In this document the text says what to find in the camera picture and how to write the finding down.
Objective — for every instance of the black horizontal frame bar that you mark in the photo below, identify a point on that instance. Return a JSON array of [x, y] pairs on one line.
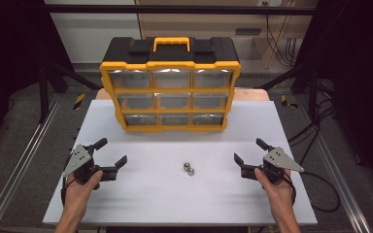
[[175, 9]]

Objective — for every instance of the black metal stand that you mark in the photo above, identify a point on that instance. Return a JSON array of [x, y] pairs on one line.
[[312, 93], [42, 90]]

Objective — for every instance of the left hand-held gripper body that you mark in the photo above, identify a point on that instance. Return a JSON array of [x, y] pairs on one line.
[[77, 160]]

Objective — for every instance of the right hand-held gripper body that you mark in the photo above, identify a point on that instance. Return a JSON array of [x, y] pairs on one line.
[[280, 160]]

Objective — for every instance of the black curtain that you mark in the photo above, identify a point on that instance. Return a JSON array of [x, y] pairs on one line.
[[362, 64], [6, 48]]

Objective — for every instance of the person's right hand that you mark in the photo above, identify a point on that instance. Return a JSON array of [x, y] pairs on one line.
[[280, 195]]

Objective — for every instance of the light wooden cabinet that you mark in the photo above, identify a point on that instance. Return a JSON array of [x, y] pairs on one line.
[[207, 26]]

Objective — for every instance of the person's left hand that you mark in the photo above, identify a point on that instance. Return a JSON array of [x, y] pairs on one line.
[[76, 197]]

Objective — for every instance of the dark vent slot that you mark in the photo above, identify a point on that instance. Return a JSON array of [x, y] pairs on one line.
[[247, 31]]

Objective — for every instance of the white wall outlet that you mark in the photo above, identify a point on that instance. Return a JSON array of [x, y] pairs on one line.
[[268, 2]]

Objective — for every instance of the metal hex nut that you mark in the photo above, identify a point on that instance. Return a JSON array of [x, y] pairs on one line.
[[186, 166], [191, 172]]

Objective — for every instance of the aluminium floor rail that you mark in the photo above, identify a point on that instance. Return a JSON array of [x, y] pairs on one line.
[[23, 161], [346, 194]]

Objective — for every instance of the clear plastic organizer drawer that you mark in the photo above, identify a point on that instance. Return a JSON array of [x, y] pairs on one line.
[[210, 102]]

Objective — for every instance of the set of clear plastic drawers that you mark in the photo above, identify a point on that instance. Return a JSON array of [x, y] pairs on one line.
[[171, 79]]

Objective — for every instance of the yellow black hazard tape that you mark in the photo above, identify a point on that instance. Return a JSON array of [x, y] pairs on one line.
[[285, 101], [78, 102]]

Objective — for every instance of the yellow black drawer organizer cabinet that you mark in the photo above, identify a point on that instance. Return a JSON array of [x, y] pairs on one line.
[[126, 51]]

